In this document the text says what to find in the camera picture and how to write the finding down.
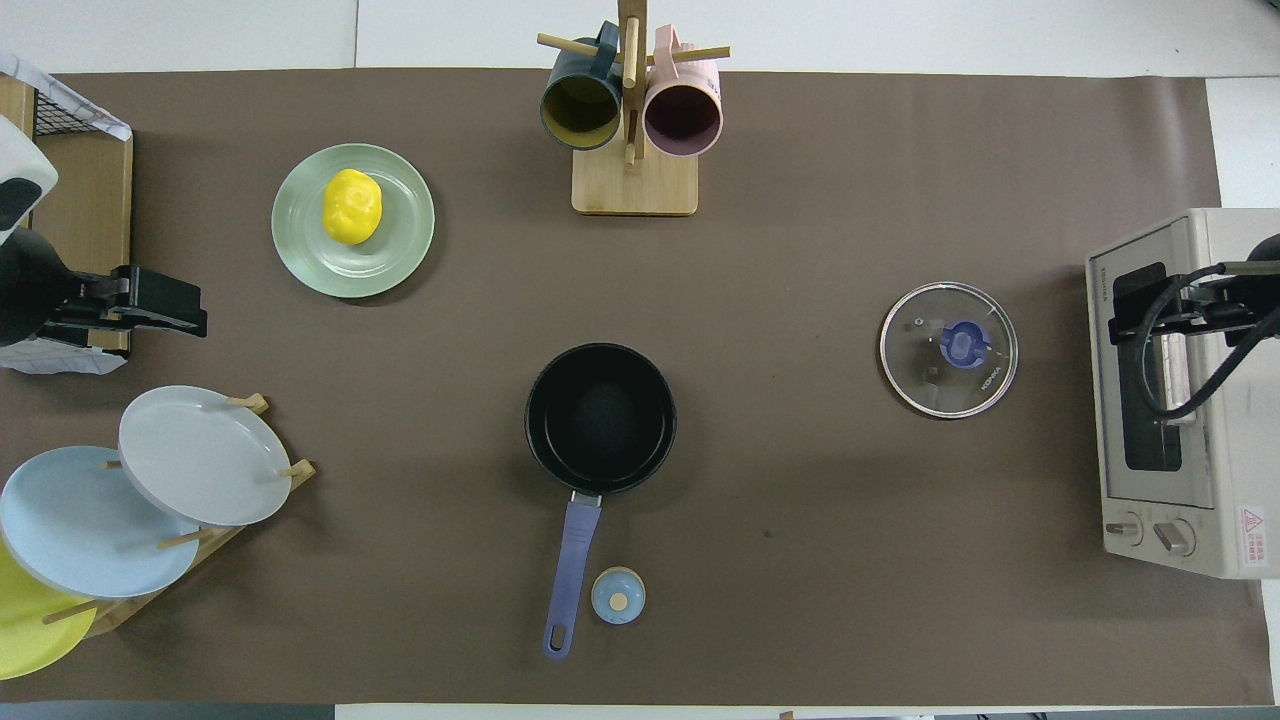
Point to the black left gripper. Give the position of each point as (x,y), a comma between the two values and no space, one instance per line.
(30,285)

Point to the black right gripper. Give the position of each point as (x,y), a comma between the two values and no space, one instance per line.
(1225,305)

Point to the glass lid with blue knob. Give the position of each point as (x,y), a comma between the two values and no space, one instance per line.
(940,385)

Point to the yellow potato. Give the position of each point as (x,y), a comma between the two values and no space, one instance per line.
(352,205)

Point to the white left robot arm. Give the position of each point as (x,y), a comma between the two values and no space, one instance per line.
(25,150)

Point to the grey plate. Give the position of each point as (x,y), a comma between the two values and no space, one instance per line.
(200,455)

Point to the mint green plate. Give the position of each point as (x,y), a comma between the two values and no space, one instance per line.
(400,250)

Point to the light blue plate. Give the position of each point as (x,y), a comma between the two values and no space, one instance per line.
(80,530)

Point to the wooden plate rack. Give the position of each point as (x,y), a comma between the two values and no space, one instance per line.
(120,610)

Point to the yellow plate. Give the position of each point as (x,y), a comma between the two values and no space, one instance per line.
(30,630)

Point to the dark wooden shelf board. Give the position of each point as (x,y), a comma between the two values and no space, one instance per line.
(95,220)

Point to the white checked cloth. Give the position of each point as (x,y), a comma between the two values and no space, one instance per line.
(110,125)
(60,362)

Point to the beige toaster oven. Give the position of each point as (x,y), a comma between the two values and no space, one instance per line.
(1230,450)

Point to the light wooden shelf board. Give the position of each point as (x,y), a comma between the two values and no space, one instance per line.
(15,100)

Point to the brown table mat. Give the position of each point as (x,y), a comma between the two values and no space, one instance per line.
(850,500)

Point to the dark blue saucepan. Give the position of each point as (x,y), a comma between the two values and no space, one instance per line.
(600,420)

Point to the dark teal mug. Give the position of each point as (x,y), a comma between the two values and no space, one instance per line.
(580,110)

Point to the wooden mug tree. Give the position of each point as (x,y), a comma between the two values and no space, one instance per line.
(635,190)

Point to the pink ribbed mug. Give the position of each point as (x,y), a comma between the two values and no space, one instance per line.
(683,115)

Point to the small blue round timer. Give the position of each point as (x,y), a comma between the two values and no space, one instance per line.
(618,600)

